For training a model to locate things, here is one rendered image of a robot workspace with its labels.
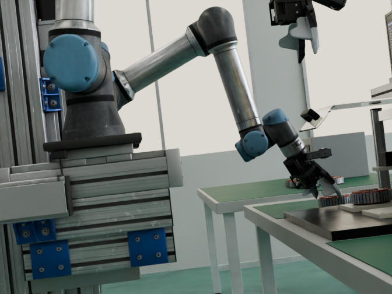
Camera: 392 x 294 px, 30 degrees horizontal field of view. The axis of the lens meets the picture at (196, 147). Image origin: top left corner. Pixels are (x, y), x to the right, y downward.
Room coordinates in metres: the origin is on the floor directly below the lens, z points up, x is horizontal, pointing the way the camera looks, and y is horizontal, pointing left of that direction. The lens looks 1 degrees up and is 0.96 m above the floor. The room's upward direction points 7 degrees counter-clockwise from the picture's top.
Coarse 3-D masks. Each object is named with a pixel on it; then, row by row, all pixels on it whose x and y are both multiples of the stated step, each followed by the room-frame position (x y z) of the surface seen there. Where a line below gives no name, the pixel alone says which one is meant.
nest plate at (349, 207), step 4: (344, 204) 2.12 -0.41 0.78; (348, 204) 2.10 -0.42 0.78; (352, 204) 2.09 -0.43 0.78; (372, 204) 2.02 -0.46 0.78; (376, 204) 2.00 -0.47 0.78; (380, 204) 1.99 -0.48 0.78; (384, 204) 1.99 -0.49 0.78; (388, 204) 1.99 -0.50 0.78; (340, 208) 2.12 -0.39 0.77; (344, 208) 2.07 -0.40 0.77; (348, 208) 2.02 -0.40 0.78; (352, 208) 1.98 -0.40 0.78; (356, 208) 1.98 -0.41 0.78; (360, 208) 1.98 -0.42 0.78; (364, 208) 1.98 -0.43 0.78; (368, 208) 1.98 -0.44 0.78; (372, 208) 1.98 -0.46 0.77
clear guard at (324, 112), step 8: (336, 104) 1.94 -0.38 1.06; (344, 104) 1.94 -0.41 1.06; (352, 104) 1.99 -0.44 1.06; (360, 104) 2.04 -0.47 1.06; (368, 104) 2.10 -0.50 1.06; (376, 104) 2.15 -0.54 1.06; (320, 112) 2.06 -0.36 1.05; (328, 112) 1.94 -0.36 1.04; (312, 120) 2.09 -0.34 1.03; (320, 120) 1.95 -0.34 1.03; (304, 128) 2.11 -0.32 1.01; (312, 128) 1.99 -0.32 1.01
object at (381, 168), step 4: (380, 152) 2.07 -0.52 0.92; (384, 152) 2.03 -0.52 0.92; (388, 152) 2.03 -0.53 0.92; (380, 156) 2.07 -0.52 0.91; (384, 156) 2.04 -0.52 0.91; (388, 156) 2.03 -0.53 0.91; (380, 160) 2.08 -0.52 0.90; (384, 160) 2.04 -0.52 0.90; (388, 160) 2.03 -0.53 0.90; (380, 164) 2.08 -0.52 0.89; (384, 164) 2.04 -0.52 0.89; (388, 164) 2.03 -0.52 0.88; (372, 168) 2.09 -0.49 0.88; (376, 168) 2.05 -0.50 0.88; (380, 168) 2.03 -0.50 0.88; (384, 168) 2.03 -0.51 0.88; (388, 168) 2.03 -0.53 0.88
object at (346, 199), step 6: (318, 198) 2.45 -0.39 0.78; (324, 198) 2.41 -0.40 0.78; (330, 198) 2.39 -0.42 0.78; (336, 198) 2.38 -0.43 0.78; (342, 198) 2.38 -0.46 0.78; (348, 198) 2.40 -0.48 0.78; (318, 204) 2.43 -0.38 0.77; (324, 204) 2.40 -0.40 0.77; (330, 204) 2.39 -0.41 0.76; (336, 204) 2.38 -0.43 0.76
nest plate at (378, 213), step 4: (376, 208) 1.89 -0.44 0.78; (380, 208) 1.87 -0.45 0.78; (384, 208) 1.86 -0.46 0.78; (388, 208) 1.85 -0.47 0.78; (364, 212) 1.87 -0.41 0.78; (368, 212) 1.83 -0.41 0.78; (372, 212) 1.79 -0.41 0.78; (376, 212) 1.78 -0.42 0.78; (380, 212) 1.77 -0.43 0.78; (384, 212) 1.76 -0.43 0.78; (388, 212) 1.75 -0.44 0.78; (372, 216) 1.79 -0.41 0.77; (376, 216) 1.76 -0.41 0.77; (380, 216) 1.74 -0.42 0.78; (384, 216) 1.74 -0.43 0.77; (388, 216) 1.74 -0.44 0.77
